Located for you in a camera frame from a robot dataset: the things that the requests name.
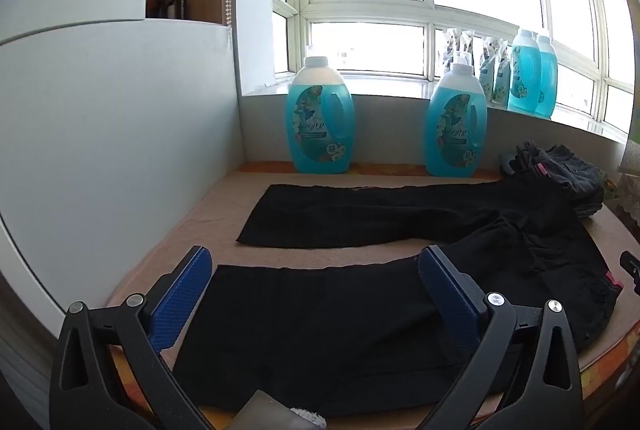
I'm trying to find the black pants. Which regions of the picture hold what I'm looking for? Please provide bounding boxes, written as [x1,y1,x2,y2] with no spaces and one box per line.
[172,170,626,411]

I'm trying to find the pile of grey clothes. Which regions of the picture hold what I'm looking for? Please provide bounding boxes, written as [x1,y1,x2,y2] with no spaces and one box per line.
[500,141,606,218]

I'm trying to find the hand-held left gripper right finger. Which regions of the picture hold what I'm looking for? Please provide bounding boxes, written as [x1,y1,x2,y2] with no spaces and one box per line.
[417,245,586,430]

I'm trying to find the white window frame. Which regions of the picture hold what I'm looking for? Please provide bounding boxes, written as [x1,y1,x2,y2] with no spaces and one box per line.
[272,0,636,146]

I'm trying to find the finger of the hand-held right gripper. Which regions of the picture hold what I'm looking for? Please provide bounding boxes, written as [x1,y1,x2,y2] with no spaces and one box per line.
[620,251,640,296]

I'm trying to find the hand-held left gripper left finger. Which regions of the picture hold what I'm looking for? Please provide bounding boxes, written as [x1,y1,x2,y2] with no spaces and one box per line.
[48,246,213,430]

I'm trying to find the white cabinet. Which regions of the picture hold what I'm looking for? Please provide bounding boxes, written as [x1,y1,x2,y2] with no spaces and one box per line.
[0,0,241,361]

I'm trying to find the blue detergent bottle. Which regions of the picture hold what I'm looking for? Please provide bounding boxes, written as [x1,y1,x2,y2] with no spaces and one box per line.
[425,52,488,177]
[285,56,354,174]
[535,34,558,119]
[507,29,543,115]

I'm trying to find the detergent refill pouch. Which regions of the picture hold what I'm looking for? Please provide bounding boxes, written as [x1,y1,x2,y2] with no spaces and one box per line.
[492,41,512,106]
[440,28,459,76]
[479,36,498,103]
[460,30,483,71]

